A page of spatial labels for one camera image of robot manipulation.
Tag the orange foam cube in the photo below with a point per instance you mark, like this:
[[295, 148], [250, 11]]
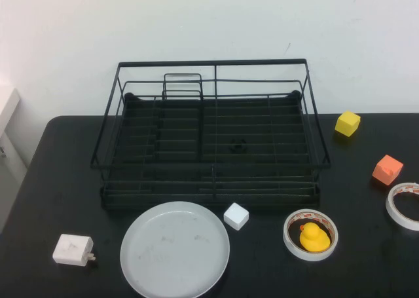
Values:
[[386, 170]]

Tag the white foam cube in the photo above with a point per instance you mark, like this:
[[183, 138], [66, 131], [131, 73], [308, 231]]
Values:
[[236, 216]]

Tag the white double-sided tape roll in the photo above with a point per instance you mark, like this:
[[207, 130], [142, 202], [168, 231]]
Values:
[[406, 225], [311, 256]]

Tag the white cabinet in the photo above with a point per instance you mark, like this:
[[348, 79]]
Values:
[[10, 167]]

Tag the white charger plug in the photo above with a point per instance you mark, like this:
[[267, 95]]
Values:
[[72, 249]]

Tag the yellow rubber duck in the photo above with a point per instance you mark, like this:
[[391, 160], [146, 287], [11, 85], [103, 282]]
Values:
[[312, 240]]

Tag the yellow foam cube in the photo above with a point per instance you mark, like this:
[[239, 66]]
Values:
[[347, 124]]

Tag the grey round plate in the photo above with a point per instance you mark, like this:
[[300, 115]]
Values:
[[173, 249]]

